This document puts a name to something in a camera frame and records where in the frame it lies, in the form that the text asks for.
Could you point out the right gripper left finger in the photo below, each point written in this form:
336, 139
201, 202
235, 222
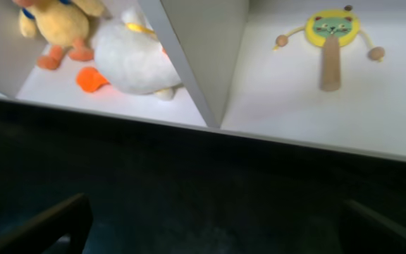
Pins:
41, 229

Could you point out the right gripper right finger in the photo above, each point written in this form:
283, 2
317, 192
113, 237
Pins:
379, 233

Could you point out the yellow cat rattle drum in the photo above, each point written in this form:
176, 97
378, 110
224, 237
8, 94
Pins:
331, 53

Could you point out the white shelf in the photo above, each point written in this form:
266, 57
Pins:
294, 116

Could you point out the white plush duck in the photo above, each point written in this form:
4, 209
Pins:
136, 60

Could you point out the yellow plush duck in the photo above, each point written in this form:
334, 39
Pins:
60, 24

